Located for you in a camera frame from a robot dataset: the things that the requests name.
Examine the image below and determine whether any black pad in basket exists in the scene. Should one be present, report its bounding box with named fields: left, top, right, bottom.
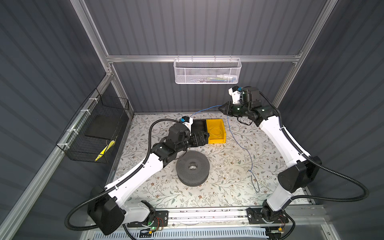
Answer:
left=85, top=115, right=119, bottom=140

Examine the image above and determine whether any black wire basket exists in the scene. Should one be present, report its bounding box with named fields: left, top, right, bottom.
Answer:
left=57, top=91, right=130, bottom=164

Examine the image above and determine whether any blue cable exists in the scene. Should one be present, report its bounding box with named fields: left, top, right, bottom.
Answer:
left=189, top=104, right=261, bottom=193

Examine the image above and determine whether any white vented strip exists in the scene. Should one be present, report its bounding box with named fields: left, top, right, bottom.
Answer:
left=89, top=227, right=269, bottom=240

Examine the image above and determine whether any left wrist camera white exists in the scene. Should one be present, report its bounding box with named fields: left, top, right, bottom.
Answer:
left=180, top=116, right=193, bottom=132

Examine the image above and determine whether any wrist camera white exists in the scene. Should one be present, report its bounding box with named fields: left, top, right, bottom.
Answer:
left=229, top=86, right=243, bottom=105
left=180, top=116, right=193, bottom=132

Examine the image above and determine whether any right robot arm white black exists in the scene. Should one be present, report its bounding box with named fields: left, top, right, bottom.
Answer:
left=219, top=86, right=322, bottom=223

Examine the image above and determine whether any black corrugated hose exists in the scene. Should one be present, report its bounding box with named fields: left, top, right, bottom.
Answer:
left=64, top=118, right=182, bottom=232
left=259, top=91, right=370, bottom=203

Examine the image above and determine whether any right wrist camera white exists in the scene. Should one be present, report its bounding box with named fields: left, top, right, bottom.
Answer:
left=229, top=86, right=243, bottom=105

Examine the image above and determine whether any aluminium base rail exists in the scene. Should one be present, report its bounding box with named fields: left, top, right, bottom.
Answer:
left=86, top=206, right=331, bottom=232

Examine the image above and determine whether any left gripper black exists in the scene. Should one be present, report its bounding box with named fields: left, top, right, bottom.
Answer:
left=175, top=130, right=209, bottom=154

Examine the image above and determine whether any grey perforated spool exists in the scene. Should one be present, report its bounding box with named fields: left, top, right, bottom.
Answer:
left=176, top=151, right=210, bottom=187

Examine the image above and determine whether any yellow plastic bin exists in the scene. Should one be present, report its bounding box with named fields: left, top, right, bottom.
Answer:
left=206, top=119, right=227, bottom=144

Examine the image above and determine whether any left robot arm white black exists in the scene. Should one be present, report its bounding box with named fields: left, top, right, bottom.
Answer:
left=88, top=123, right=210, bottom=236

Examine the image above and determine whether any yellow black item in basket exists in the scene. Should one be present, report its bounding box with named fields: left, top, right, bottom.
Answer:
left=95, top=140, right=116, bottom=162

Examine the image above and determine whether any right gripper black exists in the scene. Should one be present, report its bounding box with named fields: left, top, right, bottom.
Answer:
left=218, top=101, right=249, bottom=119

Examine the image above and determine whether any white wire mesh basket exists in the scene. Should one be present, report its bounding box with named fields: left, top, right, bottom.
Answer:
left=173, top=58, right=242, bottom=85

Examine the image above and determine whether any left black corrugated hose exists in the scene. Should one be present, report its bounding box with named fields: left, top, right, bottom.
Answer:
left=64, top=118, right=182, bottom=232

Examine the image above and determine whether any right black corrugated hose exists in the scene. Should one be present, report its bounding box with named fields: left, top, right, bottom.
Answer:
left=259, top=91, right=370, bottom=203

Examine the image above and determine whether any black plastic bin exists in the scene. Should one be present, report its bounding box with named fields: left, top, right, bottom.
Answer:
left=191, top=120, right=208, bottom=134

